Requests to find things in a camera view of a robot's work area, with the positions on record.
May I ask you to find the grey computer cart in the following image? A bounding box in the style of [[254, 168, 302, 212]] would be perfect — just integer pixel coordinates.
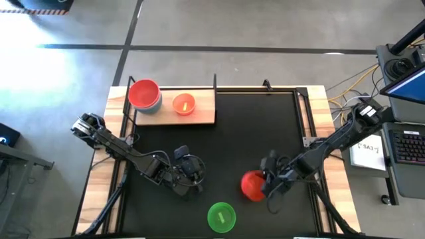
[[375, 42, 425, 200]]

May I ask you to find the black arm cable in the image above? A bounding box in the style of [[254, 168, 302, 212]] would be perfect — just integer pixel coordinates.
[[265, 187, 284, 215], [164, 149, 207, 187]]

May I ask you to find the dark box with hazard stripes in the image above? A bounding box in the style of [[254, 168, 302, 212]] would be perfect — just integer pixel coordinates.
[[0, 0, 74, 16]]

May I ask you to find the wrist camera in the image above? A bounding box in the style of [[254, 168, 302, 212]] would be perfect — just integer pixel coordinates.
[[266, 149, 280, 164], [173, 145, 191, 161]]

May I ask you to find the black device with blue light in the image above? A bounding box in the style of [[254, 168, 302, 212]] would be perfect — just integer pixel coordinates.
[[0, 121, 21, 149]]

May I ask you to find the white paper sheet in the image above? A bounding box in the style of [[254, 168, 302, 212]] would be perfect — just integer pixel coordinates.
[[349, 133, 388, 172]]

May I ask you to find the black keyboard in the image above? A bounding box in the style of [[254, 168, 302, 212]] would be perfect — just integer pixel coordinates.
[[388, 128, 425, 167]]

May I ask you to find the black round device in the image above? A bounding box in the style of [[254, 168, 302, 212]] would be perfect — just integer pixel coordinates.
[[384, 57, 416, 80]]

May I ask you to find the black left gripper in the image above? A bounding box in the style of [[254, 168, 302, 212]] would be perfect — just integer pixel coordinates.
[[174, 158, 206, 201]]

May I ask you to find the large blue plastic bowl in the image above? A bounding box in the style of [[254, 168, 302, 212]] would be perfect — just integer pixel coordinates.
[[133, 96, 163, 116]]

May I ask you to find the black pole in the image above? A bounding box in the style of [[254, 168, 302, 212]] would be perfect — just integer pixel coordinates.
[[388, 19, 425, 56]]

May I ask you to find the black diagonal support strut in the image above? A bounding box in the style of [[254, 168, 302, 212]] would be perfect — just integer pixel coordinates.
[[73, 164, 130, 237], [307, 179, 361, 237]]

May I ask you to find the black table mat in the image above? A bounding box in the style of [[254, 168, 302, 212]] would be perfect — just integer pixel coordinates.
[[127, 91, 316, 235]]

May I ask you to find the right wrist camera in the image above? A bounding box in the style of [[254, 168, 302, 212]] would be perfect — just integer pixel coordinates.
[[266, 149, 280, 164]]

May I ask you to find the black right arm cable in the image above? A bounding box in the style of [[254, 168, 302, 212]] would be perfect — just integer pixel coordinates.
[[265, 187, 284, 215]]

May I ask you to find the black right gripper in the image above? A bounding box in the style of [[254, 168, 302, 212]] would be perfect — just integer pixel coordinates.
[[260, 165, 299, 199]]

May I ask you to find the dark grey metal stand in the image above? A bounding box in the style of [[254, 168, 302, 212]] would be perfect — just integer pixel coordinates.
[[0, 143, 55, 235]]

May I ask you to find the small orange plastic bowl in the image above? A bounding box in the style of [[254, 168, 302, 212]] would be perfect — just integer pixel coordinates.
[[171, 92, 197, 117]]

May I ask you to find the large red plastic bowl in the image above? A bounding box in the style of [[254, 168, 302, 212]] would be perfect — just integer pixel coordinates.
[[127, 78, 161, 110], [240, 169, 268, 202]]

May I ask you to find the black aluminium table frame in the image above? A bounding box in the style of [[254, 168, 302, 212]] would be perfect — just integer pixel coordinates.
[[112, 85, 333, 237]]

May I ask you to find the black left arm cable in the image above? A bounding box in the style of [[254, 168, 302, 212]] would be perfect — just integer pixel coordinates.
[[164, 149, 207, 187]]

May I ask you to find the black cart leg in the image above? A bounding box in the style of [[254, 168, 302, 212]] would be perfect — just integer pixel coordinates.
[[381, 167, 400, 206]]

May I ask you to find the yellow floor cable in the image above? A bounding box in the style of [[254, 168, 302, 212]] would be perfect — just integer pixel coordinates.
[[327, 64, 380, 110]]

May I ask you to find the grey metal corner bracket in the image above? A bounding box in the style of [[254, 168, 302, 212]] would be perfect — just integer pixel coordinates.
[[302, 135, 322, 148]]

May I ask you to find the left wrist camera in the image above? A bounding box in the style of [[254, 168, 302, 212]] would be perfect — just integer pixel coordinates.
[[173, 145, 191, 161]]

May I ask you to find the wooden shelf board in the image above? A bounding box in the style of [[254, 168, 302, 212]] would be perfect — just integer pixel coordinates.
[[134, 88, 217, 127]]

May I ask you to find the small green plastic bowl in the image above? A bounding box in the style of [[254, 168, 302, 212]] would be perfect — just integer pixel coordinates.
[[207, 201, 237, 234]]

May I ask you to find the monitor with blue screen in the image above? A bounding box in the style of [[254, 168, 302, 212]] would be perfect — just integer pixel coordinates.
[[379, 62, 425, 106]]

